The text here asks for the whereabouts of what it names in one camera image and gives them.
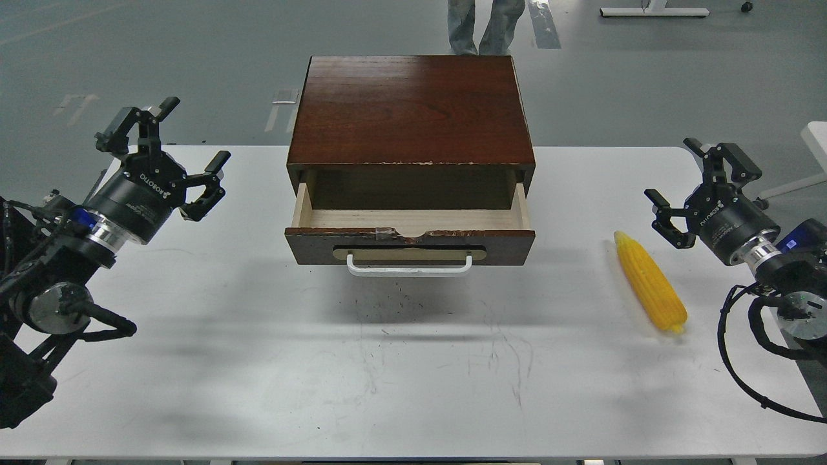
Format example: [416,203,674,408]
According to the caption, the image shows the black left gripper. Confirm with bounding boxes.
[85,97,231,244]

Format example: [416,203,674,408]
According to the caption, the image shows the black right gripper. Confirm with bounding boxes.
[644,138,780,267]

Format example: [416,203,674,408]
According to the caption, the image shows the yellow corn cob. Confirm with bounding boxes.
[612,231,688,335]

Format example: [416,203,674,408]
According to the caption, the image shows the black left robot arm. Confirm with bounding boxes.
[1,96,230,429]

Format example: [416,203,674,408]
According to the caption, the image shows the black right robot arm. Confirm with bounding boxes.
[644,138,825,364]

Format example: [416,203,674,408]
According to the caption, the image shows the white chair at right edge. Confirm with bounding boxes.
[753,121,827,207]

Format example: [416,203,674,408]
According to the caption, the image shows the white table base background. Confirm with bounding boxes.
[599,1,711,18]

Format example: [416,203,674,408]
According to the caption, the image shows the dark wooden cabinet box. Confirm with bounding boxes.
[287,55,536,189]

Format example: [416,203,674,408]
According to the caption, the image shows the person legs in jeans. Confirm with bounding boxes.
[447,0,526,57]

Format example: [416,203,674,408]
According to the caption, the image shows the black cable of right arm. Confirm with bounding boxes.
[717,284,827,424]

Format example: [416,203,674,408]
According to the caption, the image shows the wooden drawer with white handle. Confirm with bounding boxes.
[286,183,536,277]

